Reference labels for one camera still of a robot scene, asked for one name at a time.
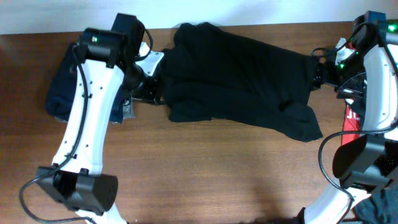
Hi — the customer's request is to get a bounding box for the black t-shirt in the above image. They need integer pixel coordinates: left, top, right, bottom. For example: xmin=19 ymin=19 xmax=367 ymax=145
xmin=159 ymin=22 xmax=322 ymax=142

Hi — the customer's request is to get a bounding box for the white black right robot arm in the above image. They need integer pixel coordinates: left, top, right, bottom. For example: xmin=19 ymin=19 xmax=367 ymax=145
xmin=297 ymin=11 xmax=397 ymax=223

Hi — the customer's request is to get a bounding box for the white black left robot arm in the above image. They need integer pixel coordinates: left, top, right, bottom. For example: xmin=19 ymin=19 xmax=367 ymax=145
xmin=34 ymin=28 xmax=164 ymax=223

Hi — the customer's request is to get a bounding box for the red garment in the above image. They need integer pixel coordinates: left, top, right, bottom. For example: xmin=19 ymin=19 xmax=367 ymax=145
xmin=341 ymin=105 xmax=361 ymax=145

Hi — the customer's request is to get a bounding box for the folded navy blue garment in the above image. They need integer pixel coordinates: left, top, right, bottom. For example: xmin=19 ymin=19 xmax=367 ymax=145
xmin=45 ymin=43 xmax=123 ymax=123

